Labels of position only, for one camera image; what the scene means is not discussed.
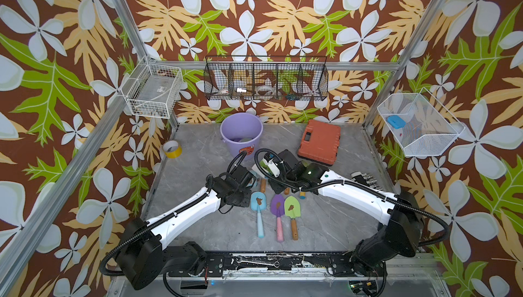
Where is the white wire basket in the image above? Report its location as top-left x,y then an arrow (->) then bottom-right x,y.
121,57 -> 184,120
377,89 -> 465,158

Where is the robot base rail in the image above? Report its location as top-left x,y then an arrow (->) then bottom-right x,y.
166,251 -> 387,278

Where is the purple trowel pink handle front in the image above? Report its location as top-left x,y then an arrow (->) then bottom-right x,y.
270,194 -> 285,243

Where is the white wire basket right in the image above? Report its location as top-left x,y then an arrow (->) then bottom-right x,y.
377,89 -> 465,158

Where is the blue trowel blue handle front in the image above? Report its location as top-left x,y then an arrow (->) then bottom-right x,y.
250,192 -> 267,238

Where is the black wire basket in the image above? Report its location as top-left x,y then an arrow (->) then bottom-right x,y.
203,56 -> 329,101

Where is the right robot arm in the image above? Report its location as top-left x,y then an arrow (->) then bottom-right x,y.
254,148 -> 451,275

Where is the red plastic tool case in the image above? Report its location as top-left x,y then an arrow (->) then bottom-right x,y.
297,120 -> 341,166

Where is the yellow tape roll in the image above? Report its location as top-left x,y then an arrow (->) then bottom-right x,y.
162,140 -> 183,159

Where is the blue item in basket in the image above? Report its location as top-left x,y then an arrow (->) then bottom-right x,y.
386,115 -> 407,130

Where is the purple plastic bucket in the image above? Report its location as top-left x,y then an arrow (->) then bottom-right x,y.
220,113 -> 264,160

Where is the lime trowel wooden handle right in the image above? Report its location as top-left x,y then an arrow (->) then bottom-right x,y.
284,196 -> 301,241

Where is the white wire basket left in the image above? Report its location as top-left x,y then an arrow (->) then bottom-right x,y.
121,57 -> 184,120

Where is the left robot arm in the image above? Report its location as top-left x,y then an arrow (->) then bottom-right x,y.
99,165 -> 256,290

